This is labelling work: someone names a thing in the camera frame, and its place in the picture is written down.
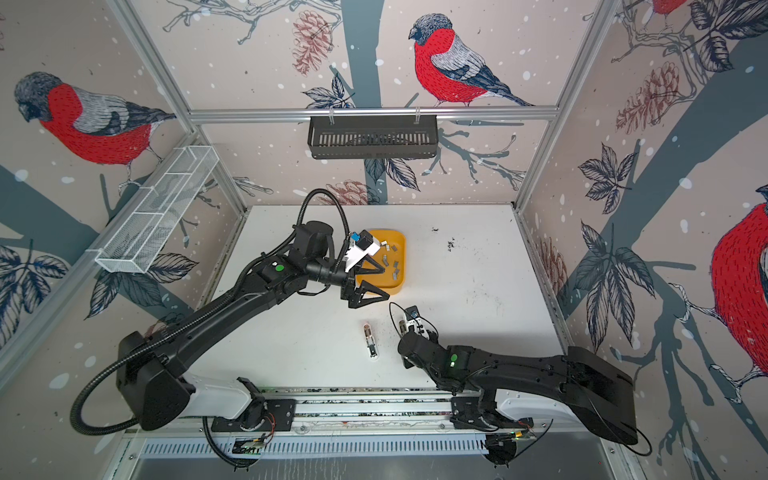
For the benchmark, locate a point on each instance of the yellow plastic tray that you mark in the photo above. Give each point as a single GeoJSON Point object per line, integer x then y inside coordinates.
{"type": "Point", "coordinates": [392, 257]}

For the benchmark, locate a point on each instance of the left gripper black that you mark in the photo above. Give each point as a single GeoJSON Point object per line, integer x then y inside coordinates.
{"type": "Point", "coordinates": [355, 296]}

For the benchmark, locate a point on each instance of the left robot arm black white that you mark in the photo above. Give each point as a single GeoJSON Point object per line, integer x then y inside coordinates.
{"type": "Point", "coordinates": [153, 377]}

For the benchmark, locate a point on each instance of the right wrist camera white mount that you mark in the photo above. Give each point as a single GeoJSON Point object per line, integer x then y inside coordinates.
{"type": "Point", "coordinates": [413, 321]}

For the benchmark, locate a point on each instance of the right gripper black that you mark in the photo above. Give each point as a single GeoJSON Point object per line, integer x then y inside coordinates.
{"type": "Point", "coordinates": [405, 359]}

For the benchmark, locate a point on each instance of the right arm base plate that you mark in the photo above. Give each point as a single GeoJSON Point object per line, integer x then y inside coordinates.
{"type": "Point", "coordinates": [482, 414]}

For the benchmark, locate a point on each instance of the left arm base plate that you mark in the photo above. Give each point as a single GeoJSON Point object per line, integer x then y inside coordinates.
{"type": "Point", "coordinates": [270, 415]}

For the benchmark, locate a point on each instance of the black wall basket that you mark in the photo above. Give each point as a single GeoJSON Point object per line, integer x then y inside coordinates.
{"type": "Point", "coordinates": [373, 137]}

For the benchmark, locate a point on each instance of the white wire mesh shelf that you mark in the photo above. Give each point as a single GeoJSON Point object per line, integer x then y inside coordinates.
{"type": "Point", "coordinates": [140, 238]}

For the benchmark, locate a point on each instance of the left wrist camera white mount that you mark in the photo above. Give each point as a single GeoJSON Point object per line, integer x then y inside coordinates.
{"type": "Point", "coordinates": [362, 244]}

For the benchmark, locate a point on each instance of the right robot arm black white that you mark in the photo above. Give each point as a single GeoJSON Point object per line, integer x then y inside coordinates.
{"type": "Point", "coordinates": [599, 394]}

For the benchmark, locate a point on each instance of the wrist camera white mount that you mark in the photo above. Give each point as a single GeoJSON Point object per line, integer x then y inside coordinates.
{"type": "Point", "coordinates": [362, 244]}
{"type": "Point", "coordinates": [413, 321]}

